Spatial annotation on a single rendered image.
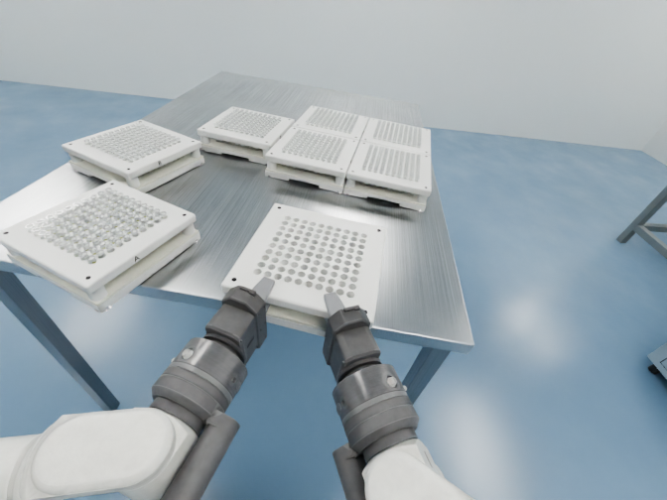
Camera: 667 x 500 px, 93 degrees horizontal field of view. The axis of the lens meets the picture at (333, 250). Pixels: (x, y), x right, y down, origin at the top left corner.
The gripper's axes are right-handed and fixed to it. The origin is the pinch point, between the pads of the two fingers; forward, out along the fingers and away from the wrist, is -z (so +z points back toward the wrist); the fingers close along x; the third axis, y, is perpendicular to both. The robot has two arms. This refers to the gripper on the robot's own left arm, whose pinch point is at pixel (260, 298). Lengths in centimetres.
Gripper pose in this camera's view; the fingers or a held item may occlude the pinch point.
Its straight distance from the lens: 51.1
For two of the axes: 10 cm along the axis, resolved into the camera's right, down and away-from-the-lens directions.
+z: -3.4, 6.1, -7.1
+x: -1.2, 7.2, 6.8
